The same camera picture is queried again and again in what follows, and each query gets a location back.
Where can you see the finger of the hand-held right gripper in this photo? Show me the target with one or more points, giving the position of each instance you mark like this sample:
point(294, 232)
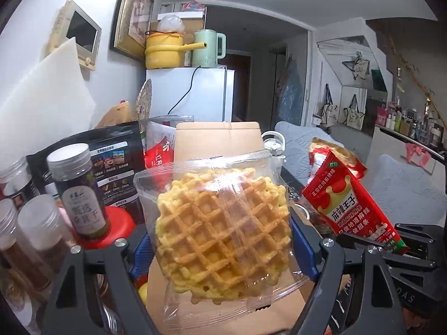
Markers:
point(422, 235)
point(412, 261)

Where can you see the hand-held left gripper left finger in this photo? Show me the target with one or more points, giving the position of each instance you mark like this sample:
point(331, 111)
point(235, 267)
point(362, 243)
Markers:
point(142, 253)

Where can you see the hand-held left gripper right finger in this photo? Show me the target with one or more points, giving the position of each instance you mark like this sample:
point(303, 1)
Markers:
point(303, 247)

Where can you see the red spicy strip snack packet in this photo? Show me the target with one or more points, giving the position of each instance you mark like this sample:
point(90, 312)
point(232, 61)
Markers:
point(349, 206)

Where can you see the clear waffle packet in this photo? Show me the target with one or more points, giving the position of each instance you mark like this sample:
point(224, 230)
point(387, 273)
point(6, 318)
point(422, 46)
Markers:
point(223, 223)

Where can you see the red lid container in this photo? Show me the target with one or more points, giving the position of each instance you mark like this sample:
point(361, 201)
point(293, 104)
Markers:
point(118, 221)

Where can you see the grey quilted cushion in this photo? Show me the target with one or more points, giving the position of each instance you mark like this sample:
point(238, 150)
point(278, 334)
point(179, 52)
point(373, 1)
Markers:
point(408, 188)
point(297, 146)

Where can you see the pink ribbon bow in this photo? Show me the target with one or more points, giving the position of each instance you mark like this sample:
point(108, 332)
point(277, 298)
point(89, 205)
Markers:
point(417, 153)

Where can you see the black label dark lid jar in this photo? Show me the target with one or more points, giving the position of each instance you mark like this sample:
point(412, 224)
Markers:
point(78, 195)

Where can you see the black printed pouch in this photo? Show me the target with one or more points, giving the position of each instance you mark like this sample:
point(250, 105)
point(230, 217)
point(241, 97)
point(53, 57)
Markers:
point(115, 167)

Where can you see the red and white snack bag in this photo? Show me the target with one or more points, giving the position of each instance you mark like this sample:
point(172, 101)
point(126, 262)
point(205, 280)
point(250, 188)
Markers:
point(319, 157)

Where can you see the small red sachet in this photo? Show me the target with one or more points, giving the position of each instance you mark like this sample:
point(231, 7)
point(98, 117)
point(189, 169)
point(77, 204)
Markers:
point(157, 157)

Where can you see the clear bottle with white lid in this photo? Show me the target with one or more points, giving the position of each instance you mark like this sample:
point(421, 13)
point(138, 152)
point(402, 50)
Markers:
point(274, 146)

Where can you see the group of clear spice jars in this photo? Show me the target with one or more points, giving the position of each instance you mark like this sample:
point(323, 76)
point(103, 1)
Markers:
point(33, 230)

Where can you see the row of cosmetic bottles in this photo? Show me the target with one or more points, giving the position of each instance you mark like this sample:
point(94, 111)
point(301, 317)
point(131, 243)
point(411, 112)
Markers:
point(412, 122)

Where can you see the white printed packet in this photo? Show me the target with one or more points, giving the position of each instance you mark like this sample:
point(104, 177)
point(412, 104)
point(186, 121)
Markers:
point(159, 132)

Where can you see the printed tote bag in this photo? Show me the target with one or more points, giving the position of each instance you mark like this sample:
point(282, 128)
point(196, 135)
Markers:
point(328, 111)
point(353, 113)

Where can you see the brown paper bag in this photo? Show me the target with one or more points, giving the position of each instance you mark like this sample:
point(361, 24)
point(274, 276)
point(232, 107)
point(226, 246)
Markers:
point(113, 115)

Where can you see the blue plastic bag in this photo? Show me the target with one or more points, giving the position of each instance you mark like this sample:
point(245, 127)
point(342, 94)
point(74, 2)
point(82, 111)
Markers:
point(291, 97)

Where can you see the round woven mat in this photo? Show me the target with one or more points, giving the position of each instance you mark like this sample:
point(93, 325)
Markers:
point(144, 99)

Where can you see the white fridge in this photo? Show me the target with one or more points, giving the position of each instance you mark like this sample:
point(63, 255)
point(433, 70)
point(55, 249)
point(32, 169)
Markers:
point(206, 92)

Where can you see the white foam board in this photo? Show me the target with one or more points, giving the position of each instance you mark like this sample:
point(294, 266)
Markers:
point(42, 101)

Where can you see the yellow pot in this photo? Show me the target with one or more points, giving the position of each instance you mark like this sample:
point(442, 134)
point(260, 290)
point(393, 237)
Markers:
point(162, 50)

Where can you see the pale green electric kettle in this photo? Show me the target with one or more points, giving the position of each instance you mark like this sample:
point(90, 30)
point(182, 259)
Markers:
point(206, 49)

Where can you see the clear plastic bag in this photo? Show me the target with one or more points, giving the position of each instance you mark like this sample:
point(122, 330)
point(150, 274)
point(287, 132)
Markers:
point(170, 22)

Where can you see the cardboard boxes behind pot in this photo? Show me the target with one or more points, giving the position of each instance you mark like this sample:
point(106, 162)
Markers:
point(190, 15)

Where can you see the star shaped wall bag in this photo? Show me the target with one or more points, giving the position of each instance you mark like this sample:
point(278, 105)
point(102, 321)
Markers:
point(358, 64)

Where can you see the cream framed wall panel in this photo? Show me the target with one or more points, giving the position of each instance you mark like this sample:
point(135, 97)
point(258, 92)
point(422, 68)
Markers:
point(82, 33)

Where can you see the framed wall picture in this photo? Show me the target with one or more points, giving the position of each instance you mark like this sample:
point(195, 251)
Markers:
point(134, 17)

